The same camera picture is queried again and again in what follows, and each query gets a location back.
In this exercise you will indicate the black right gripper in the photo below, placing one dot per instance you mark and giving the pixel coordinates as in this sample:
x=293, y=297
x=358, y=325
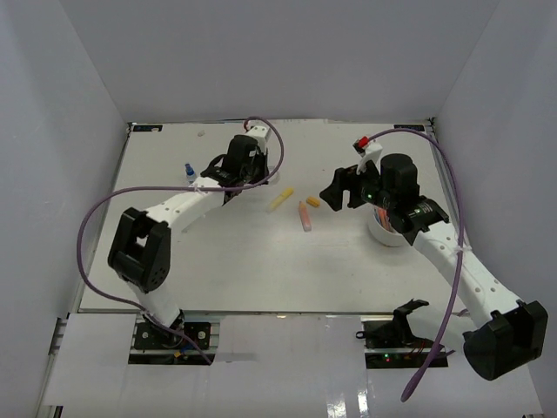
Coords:
x=346, y=179

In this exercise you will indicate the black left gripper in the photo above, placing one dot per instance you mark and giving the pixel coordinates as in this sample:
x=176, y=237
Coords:
x=262, y=158

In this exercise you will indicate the yellow highlighter pen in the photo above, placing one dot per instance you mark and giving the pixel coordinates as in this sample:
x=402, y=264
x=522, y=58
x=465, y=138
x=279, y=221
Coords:
x=280, y=199

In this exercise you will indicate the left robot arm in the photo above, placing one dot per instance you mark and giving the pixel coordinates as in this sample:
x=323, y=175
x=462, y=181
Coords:
x=140, y=253

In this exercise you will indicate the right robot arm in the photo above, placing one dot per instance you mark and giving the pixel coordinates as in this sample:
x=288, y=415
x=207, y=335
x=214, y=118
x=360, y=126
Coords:
x=502, y=332

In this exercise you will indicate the blue spray bottle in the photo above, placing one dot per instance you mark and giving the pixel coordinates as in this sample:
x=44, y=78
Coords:
x=190, y=173

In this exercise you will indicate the white round desk organizer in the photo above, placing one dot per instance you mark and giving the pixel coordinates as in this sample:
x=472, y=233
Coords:
x=384, y=234

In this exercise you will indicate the left black corner label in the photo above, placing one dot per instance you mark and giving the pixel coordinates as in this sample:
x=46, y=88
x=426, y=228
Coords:
x=147, y=128

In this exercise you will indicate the black corner label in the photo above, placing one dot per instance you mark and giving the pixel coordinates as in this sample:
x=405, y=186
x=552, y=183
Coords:
x=147, y=128
x=420, y=128

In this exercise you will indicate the right black corner label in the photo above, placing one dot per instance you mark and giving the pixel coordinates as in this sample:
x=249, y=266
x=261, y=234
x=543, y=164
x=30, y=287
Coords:
x=420, y=128

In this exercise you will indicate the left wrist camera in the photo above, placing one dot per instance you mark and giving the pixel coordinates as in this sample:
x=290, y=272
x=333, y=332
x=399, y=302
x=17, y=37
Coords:
x=259, y=132

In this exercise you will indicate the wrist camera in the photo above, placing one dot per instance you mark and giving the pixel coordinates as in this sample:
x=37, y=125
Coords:
x=259, y=132
x=369, y=150

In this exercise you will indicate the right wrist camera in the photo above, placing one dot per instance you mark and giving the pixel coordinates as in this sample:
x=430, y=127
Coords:
x=369, y=150

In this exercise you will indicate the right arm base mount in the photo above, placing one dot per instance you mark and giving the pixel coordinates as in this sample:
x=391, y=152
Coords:
x=390, y=344

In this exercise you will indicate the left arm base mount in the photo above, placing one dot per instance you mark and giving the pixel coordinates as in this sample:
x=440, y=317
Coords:
x=153, y=346

